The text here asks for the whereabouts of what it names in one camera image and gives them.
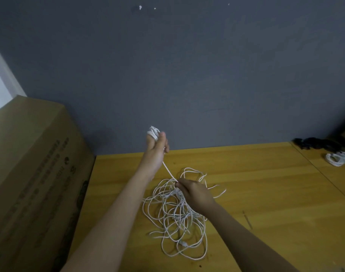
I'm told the person's left forearm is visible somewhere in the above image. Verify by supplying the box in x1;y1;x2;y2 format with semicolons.
62;170;152;272

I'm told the tangle of white cables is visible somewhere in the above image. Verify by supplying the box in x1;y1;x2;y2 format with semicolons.
141;167;228;262

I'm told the plain brown cardboard box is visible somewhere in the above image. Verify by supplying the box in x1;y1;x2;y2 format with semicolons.
0;96;96;272

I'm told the person's right hand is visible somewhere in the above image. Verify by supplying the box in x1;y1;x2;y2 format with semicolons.
174;178;219;218

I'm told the person's left hand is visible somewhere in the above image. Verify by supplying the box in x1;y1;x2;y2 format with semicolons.
136;131;171;184

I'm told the person's right forearm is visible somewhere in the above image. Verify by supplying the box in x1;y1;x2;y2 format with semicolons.
206;204;300;272

